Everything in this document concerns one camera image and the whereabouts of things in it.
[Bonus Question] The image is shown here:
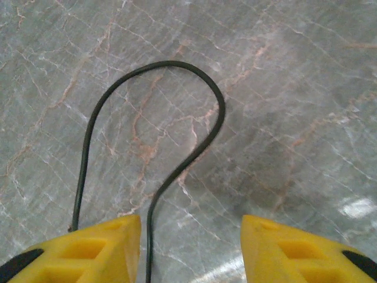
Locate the thin black cable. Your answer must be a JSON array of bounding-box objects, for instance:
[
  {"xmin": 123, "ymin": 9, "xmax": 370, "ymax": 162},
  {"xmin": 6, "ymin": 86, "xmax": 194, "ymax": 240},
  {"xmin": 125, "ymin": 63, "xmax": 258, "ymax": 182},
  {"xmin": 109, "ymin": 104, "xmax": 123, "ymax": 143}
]
[{"xmin": 72, "ymin": 60, "xmax": 226, "ymax": 283}]

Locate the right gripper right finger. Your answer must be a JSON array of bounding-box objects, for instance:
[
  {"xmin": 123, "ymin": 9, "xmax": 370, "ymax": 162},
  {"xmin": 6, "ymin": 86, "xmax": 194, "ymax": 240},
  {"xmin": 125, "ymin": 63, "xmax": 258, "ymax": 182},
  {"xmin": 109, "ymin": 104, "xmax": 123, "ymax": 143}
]
[{"xmin": 240, "ymin": 214, "xmax": 377, "ymax": 283}]

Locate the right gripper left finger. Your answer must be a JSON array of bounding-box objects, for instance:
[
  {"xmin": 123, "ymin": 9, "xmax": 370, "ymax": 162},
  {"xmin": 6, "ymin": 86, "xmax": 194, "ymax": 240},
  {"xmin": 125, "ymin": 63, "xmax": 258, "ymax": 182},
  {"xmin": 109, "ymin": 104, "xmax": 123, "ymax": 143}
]
[{"xmin": 0, "ymin": 214, "xmax": 142, "ymax": 283}]

